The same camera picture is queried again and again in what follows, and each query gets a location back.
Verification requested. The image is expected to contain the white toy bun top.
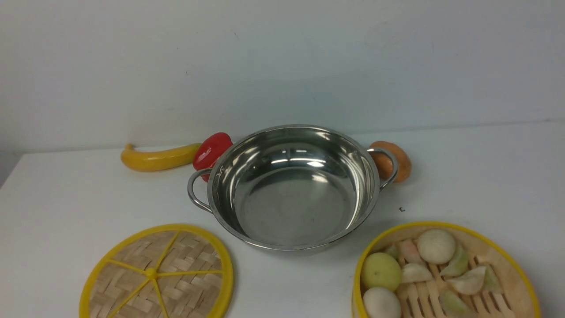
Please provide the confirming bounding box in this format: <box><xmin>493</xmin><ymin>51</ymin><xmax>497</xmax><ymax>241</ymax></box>
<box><xmin>416</xmin><ymin>229</ymin><xmax>457</xmax><ymax>265</ymax></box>

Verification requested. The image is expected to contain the small green toy dumpling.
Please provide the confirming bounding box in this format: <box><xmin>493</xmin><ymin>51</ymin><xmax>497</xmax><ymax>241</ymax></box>
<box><xmin>383</xmin><ymin>243</ymin><xmax>399</xmax><ymax>260</ymax></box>

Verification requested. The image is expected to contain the white toy bun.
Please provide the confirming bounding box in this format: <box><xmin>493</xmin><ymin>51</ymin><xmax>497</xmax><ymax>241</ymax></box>
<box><xmin>416</xmin><ymin>229</ymin><xmax>457</xmax><ymax>265</ymax></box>
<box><xmin>362</xmin><ymin>287</ymin><xmax>402</xmax><ymax>318</ymax></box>

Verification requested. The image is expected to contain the orange toy potato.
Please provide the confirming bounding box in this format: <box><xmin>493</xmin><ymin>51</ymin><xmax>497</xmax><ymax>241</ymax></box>
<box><xmin>369</xmin><ymin>141</ymin><xmax>412</xmax><ymax>183</ymax></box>

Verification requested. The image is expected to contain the yellow-green toy bun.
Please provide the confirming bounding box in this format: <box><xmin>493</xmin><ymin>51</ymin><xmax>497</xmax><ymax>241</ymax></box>
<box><xmin>360</xmin><ymin>252</ymin><xmax>402</xmax><ymax>292</ymax></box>

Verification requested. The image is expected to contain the green toy dumpling top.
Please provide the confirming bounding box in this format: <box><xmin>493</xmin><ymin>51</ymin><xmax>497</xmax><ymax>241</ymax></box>
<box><xmin>440</xmin><ymin>244</ymin><xmax>469</xmax><ymax>276</ymax></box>

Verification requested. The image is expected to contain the bamboo steamer basket yellow rim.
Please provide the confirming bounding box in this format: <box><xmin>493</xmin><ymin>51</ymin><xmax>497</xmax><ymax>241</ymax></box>
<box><xmin>350</xmin><ymin>221</ymin><xmax>541</xmax><ymax>318</ymax></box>

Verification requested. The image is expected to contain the white toy bun bottom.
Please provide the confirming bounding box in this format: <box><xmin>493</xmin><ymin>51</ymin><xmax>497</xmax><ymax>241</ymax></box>
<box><xmin>362</xmin><ymin>287</ymin><xmax>402</xmax><ymax>318</ymax></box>

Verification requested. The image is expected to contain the red toy bell pepper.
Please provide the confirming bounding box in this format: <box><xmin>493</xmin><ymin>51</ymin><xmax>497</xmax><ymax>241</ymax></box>
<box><xmin>192</xmin><ymin>132</ymin><xmax>233</xmax><ymax>171</ymax></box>

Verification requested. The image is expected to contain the white toy dumpling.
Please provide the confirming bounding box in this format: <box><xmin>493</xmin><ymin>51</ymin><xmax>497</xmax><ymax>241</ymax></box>
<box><xmin>401</xmin><ymin>262</ymin><xmax>434</xmax><ymax>284</ymax></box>
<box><xmin>446</xmin><ymin>266</ymin><xmax>487</xmax><ymax>295</ymax></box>

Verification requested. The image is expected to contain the white toy dumpling right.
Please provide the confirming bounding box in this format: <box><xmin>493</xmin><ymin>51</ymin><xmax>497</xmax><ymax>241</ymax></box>
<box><xmin>446</xmin><ymin>266</ymin><xmax>487</xmax><ymax>295</ymax></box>

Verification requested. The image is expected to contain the yellow toy banana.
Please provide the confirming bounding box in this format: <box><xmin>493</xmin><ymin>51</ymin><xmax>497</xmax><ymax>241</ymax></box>
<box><xmin>121</xmin><ymin>143</ymin><xmax>201</xmax><ymax>172</ymax></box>

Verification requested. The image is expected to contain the woven bamboo steamer lid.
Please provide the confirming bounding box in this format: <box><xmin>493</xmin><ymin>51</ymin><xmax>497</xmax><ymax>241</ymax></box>
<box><xmin>79</xmin><ymin>224</ymin><xmax>235</xmax><ymax>318</ymax></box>

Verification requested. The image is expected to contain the pink toy dumpling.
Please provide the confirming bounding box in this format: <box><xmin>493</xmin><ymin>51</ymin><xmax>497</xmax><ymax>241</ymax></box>
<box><xmin>398</xmin><ymin>239</ymin><xmax>425</xmax><ymax>265</ymax></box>

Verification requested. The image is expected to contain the white toy dumpling left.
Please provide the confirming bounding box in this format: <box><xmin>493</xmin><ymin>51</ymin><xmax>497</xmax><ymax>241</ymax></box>
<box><xmin>401</xmin><ymin>262</ymin><xmax>434</xmax><ymax>284</ymax></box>

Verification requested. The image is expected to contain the stainless steel pot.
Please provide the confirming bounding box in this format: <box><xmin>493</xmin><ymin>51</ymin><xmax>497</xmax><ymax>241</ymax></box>
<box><xmin>187</xmin><ymin>124</ymin><xmax>398</xmax><ymax>252</ymax></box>

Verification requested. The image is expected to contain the green toy dumpling right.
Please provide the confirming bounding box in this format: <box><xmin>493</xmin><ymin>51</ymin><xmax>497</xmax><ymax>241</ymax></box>
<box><xmin>482</xmin><ymin>263</ymin><xmax>504</xmax><ymax>294</ymax></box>

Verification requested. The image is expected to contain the green toy dumpling bottom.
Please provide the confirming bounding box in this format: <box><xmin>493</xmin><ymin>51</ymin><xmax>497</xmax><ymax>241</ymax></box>
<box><xmin>439</xmin><ymin>289</ymin><xmax>474</xmax><ymax>318</ymax></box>

